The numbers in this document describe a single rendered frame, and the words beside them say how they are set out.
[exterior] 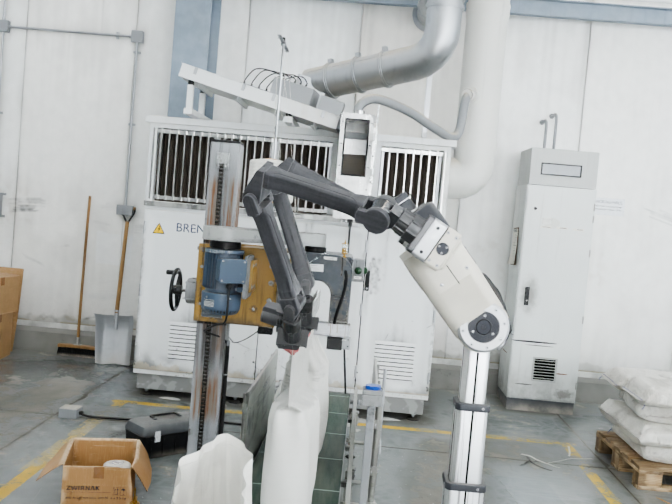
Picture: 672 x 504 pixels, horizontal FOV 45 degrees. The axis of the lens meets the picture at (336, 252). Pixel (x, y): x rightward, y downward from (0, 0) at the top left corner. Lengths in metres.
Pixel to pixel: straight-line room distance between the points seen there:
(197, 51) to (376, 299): 2.63
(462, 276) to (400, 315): 3.59
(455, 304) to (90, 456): 2.52
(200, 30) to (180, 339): 2.61
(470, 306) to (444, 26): 3.31
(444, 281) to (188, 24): 5.04
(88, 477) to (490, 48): 4.21
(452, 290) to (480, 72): 4.09
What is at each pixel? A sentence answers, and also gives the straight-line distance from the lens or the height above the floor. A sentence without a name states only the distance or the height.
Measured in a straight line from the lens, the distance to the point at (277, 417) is 2.85.
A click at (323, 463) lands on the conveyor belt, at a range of 3.74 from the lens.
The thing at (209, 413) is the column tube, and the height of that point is 0.64.
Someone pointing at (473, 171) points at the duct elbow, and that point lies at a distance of 6.28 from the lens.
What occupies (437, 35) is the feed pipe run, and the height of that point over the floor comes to 2.72.
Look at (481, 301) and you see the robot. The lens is 2.48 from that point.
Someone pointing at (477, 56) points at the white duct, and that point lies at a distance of 6.40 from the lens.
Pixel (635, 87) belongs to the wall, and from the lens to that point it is 7.66.
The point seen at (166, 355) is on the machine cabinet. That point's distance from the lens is 6.21.
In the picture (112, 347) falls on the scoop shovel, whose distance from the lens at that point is 7.38.
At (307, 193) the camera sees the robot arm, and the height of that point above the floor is 1.56.
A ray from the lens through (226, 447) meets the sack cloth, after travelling 1.52.
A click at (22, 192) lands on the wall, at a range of 7.89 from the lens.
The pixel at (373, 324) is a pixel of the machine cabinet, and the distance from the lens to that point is 5.99.
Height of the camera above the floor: 1.52
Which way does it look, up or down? 3 degrees down
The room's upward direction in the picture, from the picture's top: 5 degrees clockwise
